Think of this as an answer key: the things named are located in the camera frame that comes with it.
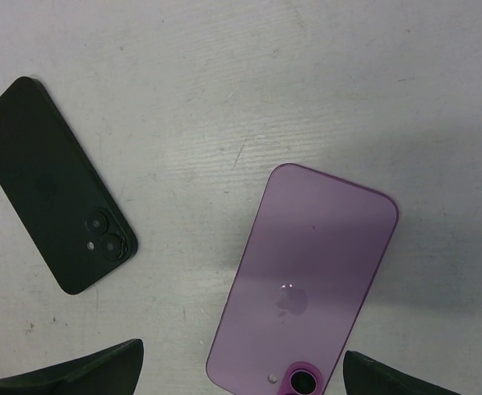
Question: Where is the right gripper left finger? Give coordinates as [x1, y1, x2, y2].
[0, 339, 144, 394]

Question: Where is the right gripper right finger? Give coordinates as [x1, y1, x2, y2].
[343, 351, 455, 395]

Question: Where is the purple phone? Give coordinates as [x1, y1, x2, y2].
[206, 164, 399, 394]

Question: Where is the black phone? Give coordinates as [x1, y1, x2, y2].
[0, 77, 138, 295]

